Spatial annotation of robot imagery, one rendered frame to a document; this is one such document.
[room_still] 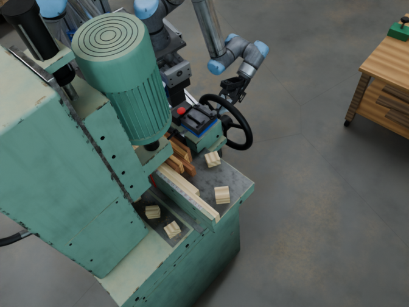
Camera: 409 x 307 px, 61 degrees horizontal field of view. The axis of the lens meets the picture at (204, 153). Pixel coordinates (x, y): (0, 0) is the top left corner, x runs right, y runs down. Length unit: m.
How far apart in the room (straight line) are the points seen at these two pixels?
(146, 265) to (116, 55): 0.72
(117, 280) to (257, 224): 1.07
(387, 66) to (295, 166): 0.77
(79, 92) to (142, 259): 0.62
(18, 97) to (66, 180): 0.21
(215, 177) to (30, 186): 0.63
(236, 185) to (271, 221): 0.95
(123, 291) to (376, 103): 1.88
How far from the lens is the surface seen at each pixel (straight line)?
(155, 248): 1.24
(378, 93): 2.53
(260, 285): 1.99
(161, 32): 1.77
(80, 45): 0.84
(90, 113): 0.81
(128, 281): 1.23
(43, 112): 0.68
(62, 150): 0.76
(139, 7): 1.69
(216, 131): 1.27
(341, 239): 2.13
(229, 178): 1.19
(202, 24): 1.45
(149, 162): 1.12
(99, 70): 0.79
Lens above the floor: 1.95
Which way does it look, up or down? 57 degrees down
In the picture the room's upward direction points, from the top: 10 degrees counter-clockwise
